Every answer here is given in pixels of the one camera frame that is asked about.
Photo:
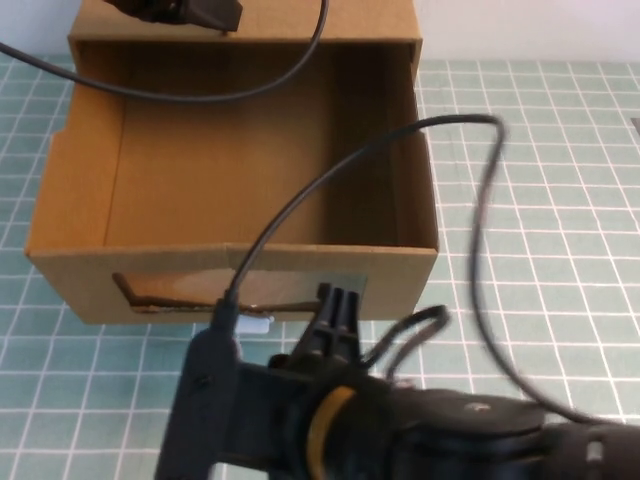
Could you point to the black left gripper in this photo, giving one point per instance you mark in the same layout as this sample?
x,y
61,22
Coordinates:
x,y
145,9

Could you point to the cardboard drawer with torn window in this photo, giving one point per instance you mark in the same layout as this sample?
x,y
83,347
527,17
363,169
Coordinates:
x,y
175,175

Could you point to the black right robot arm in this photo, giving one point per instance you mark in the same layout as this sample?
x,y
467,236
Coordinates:
x,y
500,440

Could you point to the dark grey flat object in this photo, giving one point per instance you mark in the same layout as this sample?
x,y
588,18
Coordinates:
x,y
635,125

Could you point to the brown cardboard shoe box shell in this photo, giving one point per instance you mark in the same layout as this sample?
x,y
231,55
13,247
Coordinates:
x,y
280,20

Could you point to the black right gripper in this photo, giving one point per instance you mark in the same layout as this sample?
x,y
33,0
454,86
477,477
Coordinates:
x,y
350,425

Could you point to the green checked tablecloth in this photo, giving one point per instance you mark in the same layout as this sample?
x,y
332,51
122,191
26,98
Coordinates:
x,y
75,400

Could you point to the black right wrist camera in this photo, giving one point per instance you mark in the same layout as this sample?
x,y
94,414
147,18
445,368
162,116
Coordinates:
x,y
200,400

